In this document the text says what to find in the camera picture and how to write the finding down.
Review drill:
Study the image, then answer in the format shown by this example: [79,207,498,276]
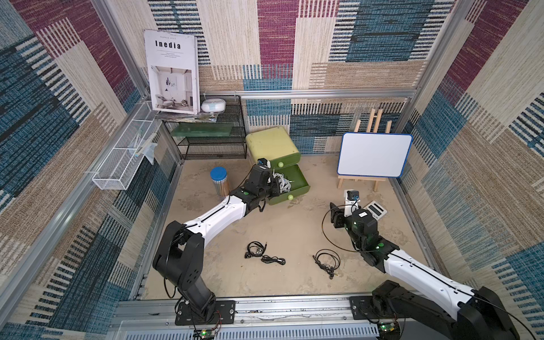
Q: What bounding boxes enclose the green drawer cabinet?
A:
[246,126,310,205]

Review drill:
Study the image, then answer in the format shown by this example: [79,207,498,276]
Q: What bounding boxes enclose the white earphones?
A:
[273,172,292,194]

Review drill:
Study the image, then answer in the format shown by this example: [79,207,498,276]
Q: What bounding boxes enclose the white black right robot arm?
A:
[328,204,521,339]

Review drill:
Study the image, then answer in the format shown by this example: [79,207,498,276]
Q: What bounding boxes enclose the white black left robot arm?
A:
[152,159,280,322]

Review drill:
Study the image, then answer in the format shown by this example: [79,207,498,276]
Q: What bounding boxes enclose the black braided earphones left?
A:
[245,241,286,266]

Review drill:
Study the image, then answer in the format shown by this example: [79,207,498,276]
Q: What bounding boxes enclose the grey calculator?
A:
[364,201,388,220]

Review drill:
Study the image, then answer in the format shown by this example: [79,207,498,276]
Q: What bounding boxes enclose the clear pencil tub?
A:
[210,167,230,197]

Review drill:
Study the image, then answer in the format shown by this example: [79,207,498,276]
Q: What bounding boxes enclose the blue framed whiteboard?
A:
[337,133,413,178]

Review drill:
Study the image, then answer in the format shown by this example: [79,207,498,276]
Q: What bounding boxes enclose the white oval device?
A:
[201,99,227,113]

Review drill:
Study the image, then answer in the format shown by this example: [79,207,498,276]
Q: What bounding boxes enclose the Inedia magazine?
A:
[144,30,201,116]

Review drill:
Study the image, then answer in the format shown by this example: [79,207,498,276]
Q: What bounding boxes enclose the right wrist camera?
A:
[344,190,360,218]

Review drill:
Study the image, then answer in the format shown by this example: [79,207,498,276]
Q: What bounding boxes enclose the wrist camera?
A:
[257,158,271,169]
[344,190,360,218]

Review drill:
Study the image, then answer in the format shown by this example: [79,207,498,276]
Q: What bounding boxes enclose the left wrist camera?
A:
[257,158,271,169]

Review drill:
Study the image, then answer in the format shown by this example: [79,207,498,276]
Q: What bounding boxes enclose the black wire shelf rack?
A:
[160,95,247,160]

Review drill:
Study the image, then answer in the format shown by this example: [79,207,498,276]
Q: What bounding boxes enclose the white wire basket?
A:
[92,101,161,191]

